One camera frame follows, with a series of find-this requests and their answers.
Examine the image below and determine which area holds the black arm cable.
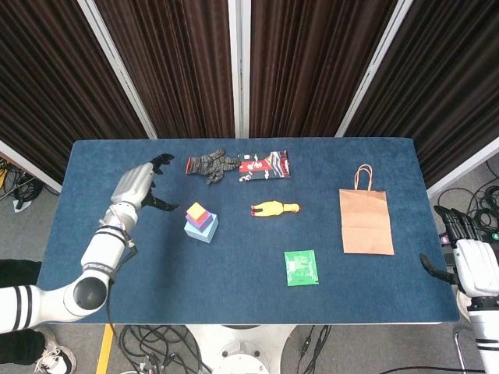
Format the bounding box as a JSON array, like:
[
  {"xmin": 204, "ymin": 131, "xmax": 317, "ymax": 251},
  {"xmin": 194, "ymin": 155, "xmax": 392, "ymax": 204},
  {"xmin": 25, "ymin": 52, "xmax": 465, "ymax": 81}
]
[{"xmin": 104, "ymin": 278, "xmax": 117, "ymax": 334}]

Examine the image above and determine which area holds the grey striped knit glove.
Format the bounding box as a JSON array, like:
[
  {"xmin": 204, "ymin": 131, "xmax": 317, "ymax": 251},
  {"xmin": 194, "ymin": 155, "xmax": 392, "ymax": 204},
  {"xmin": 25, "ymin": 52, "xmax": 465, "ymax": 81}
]
[{"xmin": 184, "ymin": 148, "xmax": 242, "ymax": 186}]

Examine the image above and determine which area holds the white frame post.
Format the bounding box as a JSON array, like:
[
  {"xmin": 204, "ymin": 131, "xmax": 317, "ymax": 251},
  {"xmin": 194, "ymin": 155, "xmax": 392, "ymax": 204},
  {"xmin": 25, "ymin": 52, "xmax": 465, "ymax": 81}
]
[
  {"xmin": 335, "ymin": 0, "xmax": 414, "ymax": 138},
  {"xmin": 228, "ymin": 0, "xmax": 251, "ymax": 139},
  {"xmin": 76, "ymin": 0, "xmax": 157, "ymax": 140}
]

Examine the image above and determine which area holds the green foil packet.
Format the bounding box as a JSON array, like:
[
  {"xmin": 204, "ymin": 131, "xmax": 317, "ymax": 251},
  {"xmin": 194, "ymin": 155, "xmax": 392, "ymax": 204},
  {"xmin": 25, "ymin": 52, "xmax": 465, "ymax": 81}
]
[{"xmin": 283, "ymin": 249, "xmax": 320, "ymax": 288}]

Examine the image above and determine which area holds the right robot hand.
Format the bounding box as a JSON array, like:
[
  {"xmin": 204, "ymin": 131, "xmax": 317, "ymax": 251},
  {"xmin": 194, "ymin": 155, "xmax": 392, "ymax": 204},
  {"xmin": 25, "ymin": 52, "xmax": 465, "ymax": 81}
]
[{"xmin": 419, "ymin": 205, "xmax": 499, "ymax": 299}]

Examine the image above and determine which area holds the yellow rubber chicken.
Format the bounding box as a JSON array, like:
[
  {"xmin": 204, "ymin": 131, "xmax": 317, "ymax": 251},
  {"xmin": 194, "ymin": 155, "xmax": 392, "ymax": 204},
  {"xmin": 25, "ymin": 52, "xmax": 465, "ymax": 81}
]
[{"xmin": 249, "ymin": 199, "xmax": 302, "ymax": 218}]

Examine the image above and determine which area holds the purple cube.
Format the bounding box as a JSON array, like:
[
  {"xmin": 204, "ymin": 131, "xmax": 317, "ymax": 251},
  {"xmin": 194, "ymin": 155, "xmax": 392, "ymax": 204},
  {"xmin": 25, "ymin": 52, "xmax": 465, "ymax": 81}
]
[{"xmin": 186, "ymin": 212, "xmax": 214, "ymax": 231}]

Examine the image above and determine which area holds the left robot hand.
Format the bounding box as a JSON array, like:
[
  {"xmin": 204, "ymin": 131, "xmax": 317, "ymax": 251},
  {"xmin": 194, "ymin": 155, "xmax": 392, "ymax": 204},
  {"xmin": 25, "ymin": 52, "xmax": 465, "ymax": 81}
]
[{"xmin": 110, "ymin": 153, "xmax": 181, "ymax": 213}]

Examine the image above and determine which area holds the black power strip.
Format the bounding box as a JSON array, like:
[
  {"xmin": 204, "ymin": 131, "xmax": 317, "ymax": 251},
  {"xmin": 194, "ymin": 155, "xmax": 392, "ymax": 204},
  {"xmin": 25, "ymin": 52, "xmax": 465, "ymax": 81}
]
[{"xmin": 439, "ymin": 231, "xmax": 499, "ymax": 246}]

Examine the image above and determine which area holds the brown paper bag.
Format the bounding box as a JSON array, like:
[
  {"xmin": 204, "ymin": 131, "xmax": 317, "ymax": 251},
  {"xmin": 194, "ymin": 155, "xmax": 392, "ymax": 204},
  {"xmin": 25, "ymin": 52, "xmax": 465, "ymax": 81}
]
[{"xmin": 338, "ymin": 164, "xmax": 395, "ymax": 256}]

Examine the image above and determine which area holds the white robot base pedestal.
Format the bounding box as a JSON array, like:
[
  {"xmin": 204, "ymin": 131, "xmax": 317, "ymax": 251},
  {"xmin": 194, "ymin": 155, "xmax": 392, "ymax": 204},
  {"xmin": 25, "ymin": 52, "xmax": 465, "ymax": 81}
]
[{"xmin": 186, "ymin": 323, "xmax": 297, "ymax": 374}]

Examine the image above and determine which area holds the black floor cable bundle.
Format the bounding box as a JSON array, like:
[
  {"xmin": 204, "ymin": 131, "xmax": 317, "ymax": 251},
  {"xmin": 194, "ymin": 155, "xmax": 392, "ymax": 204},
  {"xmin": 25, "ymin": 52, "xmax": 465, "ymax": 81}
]
[
  {"xmin": 436, "ymin": 159, "xmax": 499, "ymax": 235},
  {"xmin": 119, "ymin": 325, "xmax": 214, "ymax": 374}
]

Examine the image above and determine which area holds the dark brown curtain panel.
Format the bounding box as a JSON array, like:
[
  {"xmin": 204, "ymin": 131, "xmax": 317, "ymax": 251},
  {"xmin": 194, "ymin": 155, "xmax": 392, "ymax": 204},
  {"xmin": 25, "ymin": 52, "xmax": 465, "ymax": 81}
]
[
  {"xmin": 345, "ymin": 0, "xmax": 499, "ymax": 188},
  {"xmin": 0, "ymin": 0, "xmax": 148, "ymax": 184},
  {"xmin": 249, "ymin": 0, "xmax": 398, "ymax": 139},
  {"xmin": 95, "ymin": 0, "xmax": 235, "ymax": 139}
]

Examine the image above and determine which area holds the white black sneaker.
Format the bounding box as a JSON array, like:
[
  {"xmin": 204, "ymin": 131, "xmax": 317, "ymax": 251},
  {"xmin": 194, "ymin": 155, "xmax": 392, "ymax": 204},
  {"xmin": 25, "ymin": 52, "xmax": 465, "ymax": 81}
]
[{"xmin": 37, "ymin": 337, "xmax": 78, "ymax": 374}]

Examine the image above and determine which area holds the small orange yellow cube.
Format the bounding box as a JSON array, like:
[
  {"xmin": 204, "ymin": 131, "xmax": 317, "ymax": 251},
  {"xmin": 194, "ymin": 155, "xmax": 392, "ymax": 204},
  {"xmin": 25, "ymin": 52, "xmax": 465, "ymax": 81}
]
[{"xmin": 186, "ymin": 202, "xmax": 208, "ymax": 222}]

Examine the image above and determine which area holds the large light blue cube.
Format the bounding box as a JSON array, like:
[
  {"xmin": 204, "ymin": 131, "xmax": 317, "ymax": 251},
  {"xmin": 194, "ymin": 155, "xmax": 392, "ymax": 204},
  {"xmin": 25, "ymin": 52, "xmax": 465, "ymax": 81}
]
[{"xmin": 183, "ymin": 213, "xmax": 219, "ymax": 245}]

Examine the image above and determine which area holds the dark printed snack packet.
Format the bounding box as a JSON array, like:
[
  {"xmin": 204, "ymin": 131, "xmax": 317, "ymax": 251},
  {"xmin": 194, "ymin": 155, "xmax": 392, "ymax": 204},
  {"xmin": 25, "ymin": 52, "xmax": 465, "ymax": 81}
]
[{"xmin": 236, "ymin": 150, "xmax": 292, "ymax": 182}]

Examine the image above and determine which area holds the blue felt table cover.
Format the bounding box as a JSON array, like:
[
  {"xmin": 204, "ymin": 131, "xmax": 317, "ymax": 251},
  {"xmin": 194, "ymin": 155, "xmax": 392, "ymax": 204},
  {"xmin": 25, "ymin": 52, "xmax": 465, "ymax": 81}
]
[{"xmin": 29, "ymin": 136, "xmax": 461, "ymax": 326}]

